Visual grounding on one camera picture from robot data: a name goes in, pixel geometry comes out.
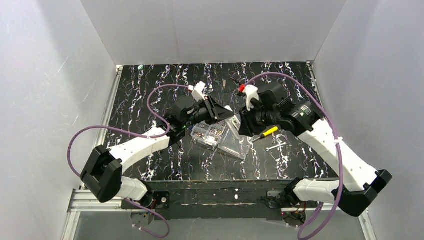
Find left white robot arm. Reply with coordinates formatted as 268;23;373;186
80;96;235;203

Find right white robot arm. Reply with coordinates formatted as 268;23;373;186
238;82;392;217

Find clear plastic screw box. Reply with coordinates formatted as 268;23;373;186
190;114;252;160

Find small silver wrench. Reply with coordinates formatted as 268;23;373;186
265;142;287;152

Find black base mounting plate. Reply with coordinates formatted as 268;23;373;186
137;180;318;221

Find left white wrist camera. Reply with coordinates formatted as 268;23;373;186
188;81;206;102

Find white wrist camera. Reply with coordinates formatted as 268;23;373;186
188;81;206;102
239;84;260;112

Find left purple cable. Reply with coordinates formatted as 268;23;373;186
67;84;196;239

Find purple cable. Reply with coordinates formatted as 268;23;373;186
67;84;196;239
243;72;345;240

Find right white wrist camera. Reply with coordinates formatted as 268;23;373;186
239;84;260;112

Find yellow handled screwdriver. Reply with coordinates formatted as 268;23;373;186
252;126;279;143

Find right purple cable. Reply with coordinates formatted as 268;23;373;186
243;72;345;240

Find aluminium frame rail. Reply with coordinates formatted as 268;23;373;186
61;65;124;240

